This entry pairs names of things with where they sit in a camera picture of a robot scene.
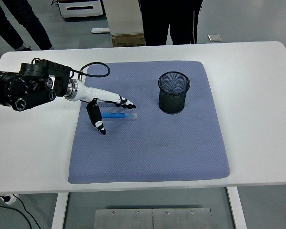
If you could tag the white appliance with dark slot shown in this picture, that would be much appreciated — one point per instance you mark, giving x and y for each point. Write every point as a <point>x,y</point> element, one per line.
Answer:
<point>81,10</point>

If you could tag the white cabinet panel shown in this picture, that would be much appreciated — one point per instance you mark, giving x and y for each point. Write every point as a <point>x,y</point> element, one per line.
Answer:
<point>124,16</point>

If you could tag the blue marker with clear cap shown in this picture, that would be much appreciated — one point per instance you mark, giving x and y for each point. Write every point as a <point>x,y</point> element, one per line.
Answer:
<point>119,115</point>

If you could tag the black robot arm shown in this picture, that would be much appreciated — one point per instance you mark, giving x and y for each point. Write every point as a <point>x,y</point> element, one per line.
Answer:
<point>26,88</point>

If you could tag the brown cardboard box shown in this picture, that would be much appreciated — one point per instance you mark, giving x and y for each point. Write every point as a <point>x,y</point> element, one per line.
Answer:
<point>127,40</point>

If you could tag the white furniture foot bar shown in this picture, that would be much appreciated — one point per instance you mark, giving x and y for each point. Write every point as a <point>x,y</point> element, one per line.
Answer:
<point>100,30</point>

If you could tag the white table leg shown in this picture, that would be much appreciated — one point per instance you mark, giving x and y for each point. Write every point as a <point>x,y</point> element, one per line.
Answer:
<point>59,212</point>
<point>237,210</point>

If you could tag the blue-grey textured mat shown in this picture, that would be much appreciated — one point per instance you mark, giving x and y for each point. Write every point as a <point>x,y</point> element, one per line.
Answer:
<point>145,148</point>

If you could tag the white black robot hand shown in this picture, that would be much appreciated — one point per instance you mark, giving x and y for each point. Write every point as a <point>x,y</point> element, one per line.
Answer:
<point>95,93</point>

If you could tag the black mesh pen holder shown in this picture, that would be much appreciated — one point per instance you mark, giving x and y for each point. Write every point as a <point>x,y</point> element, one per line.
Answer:
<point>171,102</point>

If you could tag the white power strip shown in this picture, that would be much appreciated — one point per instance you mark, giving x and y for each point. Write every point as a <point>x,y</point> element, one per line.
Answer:
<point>10,199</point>

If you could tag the person in striped dark trousers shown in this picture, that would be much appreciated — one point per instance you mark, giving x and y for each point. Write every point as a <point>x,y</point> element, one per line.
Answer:
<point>157,21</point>

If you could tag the grey floor socket plate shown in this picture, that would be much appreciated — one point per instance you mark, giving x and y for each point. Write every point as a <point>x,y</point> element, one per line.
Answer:
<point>214,38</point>

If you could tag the grey metal plate with screws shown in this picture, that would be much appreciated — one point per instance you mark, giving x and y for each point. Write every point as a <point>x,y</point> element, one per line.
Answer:
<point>152,219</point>

